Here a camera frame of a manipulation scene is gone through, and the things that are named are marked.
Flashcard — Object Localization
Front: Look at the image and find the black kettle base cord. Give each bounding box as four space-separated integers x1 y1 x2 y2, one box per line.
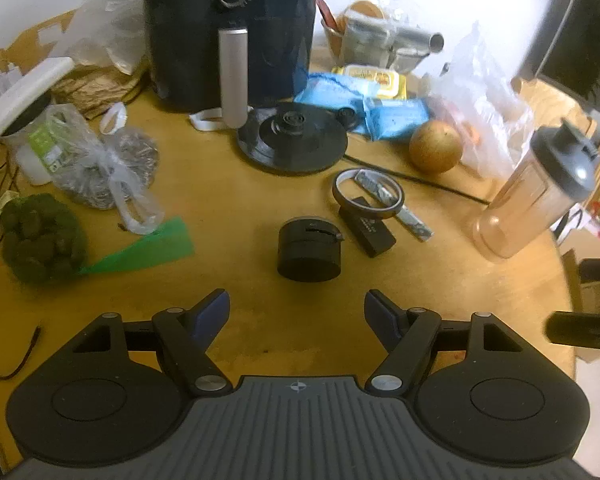
342 152 492 207

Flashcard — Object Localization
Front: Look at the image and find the white jar green label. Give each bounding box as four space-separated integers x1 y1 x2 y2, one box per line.
12 105 89 187

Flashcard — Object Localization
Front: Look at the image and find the silver foil packet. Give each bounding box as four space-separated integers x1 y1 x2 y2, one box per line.
355 170 434 242

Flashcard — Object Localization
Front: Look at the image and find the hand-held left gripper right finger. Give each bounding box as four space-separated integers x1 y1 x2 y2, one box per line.
362 288 537 396

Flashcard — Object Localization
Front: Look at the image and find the white power bank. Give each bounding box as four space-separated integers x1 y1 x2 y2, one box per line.
0 56 76 142

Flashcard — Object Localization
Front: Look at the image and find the green net bag of chestnuts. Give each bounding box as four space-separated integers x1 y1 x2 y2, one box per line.
0 192 196 287

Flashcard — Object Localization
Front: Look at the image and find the large crumpled plastic bag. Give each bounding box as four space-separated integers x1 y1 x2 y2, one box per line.
67 0 152 69

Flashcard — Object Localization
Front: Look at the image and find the black kettle base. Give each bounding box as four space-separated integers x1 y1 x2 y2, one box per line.
237 105 350 176

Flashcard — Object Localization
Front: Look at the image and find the amber tape roll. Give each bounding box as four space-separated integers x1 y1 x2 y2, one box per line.
332 169 406 221

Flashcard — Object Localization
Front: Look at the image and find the black round case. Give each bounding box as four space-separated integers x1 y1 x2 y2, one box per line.
277 216 347 283

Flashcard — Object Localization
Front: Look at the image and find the silver foil roll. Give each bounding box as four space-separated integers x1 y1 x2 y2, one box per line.
394 27 445 56

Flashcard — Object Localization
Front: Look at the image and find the yellow wet wipes pack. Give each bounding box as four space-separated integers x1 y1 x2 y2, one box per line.
330 63 409 101

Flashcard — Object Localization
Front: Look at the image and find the white strap loop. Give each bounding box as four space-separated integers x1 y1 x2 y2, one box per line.
189 107 227 133

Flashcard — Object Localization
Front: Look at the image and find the dark blue air fryer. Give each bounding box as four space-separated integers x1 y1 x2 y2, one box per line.
144 0 322 129

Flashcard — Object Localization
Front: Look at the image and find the clear bag of seeds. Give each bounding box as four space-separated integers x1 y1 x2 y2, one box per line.
45 102 167 237

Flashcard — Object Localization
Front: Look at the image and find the red utensil handle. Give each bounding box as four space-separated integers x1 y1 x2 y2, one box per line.
316 0 339 31

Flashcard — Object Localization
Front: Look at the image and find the wooden chair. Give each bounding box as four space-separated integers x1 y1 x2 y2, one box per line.
510 77 600 172

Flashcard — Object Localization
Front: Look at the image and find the black monitor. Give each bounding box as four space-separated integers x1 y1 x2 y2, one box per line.
522 0 600 114

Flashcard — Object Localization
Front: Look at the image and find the clear shaker bottle grey lid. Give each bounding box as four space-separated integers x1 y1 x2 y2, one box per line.
472 119 600 263

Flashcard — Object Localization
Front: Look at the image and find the small black box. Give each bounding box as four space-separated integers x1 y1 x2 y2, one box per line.
341 208 397 259

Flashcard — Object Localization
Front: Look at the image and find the torn cardboard sheet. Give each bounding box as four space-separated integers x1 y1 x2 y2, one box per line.
0 7 82 74

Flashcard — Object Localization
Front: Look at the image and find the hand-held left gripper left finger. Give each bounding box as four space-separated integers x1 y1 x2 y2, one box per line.
55 287 233 396

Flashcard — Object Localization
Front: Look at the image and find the brown paper bag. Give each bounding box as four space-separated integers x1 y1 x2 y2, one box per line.
50 57 149 116

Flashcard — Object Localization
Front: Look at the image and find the blue wet wipes pack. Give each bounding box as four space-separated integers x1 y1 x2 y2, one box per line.
294 71 381 117
362 97 432 142

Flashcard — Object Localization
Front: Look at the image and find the black usb cable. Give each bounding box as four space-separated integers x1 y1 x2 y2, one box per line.
0 326 44 380

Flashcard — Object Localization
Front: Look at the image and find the bowl of kitchen things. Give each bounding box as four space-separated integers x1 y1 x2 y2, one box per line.
321 0 446 74

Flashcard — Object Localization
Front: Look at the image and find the yellow-red apple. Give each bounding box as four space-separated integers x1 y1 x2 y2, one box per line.
409 120 465 175

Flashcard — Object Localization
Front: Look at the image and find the clear plastic bag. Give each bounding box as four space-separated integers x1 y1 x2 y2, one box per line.
422 22 537 181

